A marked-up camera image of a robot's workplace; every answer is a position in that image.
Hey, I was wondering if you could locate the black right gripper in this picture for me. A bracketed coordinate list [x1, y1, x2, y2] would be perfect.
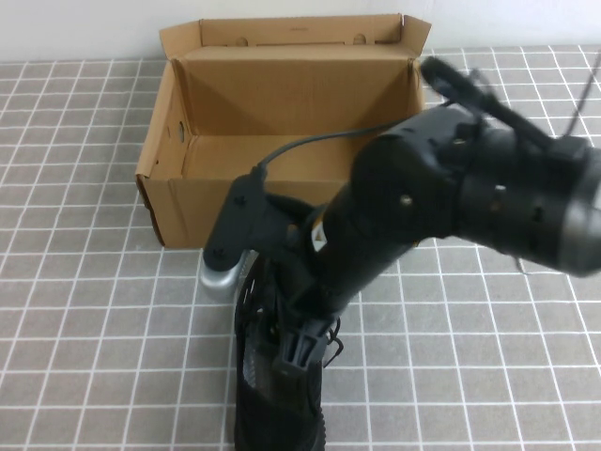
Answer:
[276, 185, 417, 377]

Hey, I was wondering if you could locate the black knit sneaker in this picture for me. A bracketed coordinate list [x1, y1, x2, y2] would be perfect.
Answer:
[233, 256, 347, 451]

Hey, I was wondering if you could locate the brown cardboard shoe box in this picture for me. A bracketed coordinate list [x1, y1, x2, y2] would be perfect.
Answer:
[135, 12, 433, 250]

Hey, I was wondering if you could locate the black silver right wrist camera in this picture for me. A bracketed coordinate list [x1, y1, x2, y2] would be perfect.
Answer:
[199, 173, 309, 302]

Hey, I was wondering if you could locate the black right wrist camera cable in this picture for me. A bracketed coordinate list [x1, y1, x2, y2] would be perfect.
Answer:
[255, 126, 393, 182]

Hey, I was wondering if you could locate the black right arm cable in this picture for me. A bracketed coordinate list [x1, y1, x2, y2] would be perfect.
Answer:
[420, 46, 597, 156]

